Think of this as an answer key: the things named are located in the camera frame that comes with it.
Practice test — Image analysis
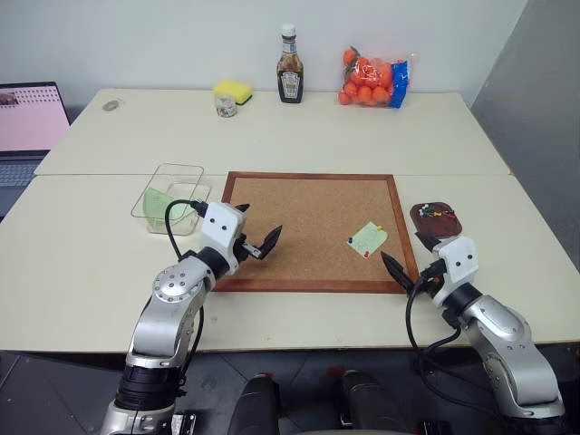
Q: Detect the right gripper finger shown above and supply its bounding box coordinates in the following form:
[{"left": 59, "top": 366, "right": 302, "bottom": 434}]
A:
[
  {"left": 414, "top": 231, "right": 440, "bottom": 255},
  {"left": 380, "top": 250, "right": 416, "bottom": 295}
]

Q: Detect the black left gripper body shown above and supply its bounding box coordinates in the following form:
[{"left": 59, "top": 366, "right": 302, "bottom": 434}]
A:
[{"left": 233, "top": 232, "right": 267, "bottom": 262}]

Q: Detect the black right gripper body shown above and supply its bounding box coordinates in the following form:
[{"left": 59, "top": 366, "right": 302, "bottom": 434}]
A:
[{"left": 413, "top": 259, "right": 448, "bottom": 295}]

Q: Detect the wood framed cork board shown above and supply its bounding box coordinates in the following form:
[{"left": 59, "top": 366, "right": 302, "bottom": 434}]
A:
[{"left": 211, "top": 170, "right": 421, "bottom": 295}]

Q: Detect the green paper note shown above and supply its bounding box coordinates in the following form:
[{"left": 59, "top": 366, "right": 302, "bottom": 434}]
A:
[
  {"left": 142, "top": 188, "right": 196, "bottom": 230},
  {"left": 346, "top": 220, "right": 390, "bottom": 260}
]

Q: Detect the brown dish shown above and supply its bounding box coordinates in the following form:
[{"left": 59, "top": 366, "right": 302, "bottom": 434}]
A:
[{"left": 410, "top": 200, "right": 463, "bottom": 240}]

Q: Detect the clear plastic container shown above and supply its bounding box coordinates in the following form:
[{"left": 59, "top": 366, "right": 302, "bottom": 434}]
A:
[{"left": 130, "top": 162, "right": 213, "bottom": 237}]

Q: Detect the small glass jar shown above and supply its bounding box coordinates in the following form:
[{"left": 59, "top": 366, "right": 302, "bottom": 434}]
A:
[{"left": 214, "top": 92, "right": 238, "bottom": 119}]

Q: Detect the yellow sponge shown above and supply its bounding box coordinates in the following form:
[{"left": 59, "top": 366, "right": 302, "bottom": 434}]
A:
[{"left": 212, "top": 80, "right": 254, "bottom": 106}]

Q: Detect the dark rounded shape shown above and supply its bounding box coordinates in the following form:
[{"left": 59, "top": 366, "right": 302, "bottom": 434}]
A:
[
  {"left": 339, "top": 369, "right": 416, "bottom": 435},
  {"left": 226, "top": 372, "right": 282, "bottom": 435}
]

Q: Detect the brown sauce bottle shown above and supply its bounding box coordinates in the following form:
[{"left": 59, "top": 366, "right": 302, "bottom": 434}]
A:
[{"left": 275, "top": 23, "right": 305, "bottom": 104}]

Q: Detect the bag of orange fruit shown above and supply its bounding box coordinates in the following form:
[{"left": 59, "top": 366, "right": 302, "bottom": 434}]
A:
[{"left": 337, "top": 44, "right": 411, "bottom": 110}]

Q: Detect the grey laptop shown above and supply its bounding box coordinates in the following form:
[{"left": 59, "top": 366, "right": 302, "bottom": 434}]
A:
[{"left": 0, "top": 81, "right": 73, "bottom": 218}]

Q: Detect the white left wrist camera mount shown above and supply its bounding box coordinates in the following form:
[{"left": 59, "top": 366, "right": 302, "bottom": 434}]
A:
[{"left": 198, "top": 202, "right": 248, "bottom": 276}]

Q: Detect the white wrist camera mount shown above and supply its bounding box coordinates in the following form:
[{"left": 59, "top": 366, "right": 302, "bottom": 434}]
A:
[
  {"left": 430, "top": 235, "right": 480, "bottom": 309},
  {"left": 198, "top": 202, "right": 248, "bottom": 276}
]

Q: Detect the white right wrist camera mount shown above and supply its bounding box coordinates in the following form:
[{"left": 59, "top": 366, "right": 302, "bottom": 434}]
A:
[{"left": 430, "top": 235, "right": 480, "bottom": 309}]

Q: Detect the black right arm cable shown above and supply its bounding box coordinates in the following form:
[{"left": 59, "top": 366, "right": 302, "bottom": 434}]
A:
[{"left": 404, "top": 266, "right": 508, "bottom": 425}]

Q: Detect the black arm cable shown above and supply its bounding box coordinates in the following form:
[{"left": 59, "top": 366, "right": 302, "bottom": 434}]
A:
[
  {"left": 164, "top": 198, "right": 210, "bottom": 396},
  {"left": 404, "top": 266, "right": 508, "bottom": 425}
]

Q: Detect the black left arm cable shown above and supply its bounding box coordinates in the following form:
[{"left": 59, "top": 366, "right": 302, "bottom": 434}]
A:
[{"left": 164, "top": 198, "right": 210, "bottom": 396}]

